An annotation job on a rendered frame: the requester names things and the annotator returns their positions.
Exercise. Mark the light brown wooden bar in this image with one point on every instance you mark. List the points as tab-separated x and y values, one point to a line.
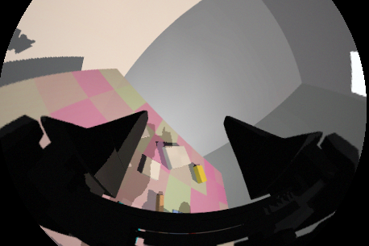
159	202

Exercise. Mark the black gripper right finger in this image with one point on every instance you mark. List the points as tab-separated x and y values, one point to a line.
262	157

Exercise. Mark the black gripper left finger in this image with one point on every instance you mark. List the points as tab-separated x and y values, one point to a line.
105	150

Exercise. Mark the yellow rectangular block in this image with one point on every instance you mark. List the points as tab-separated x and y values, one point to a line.
198	171

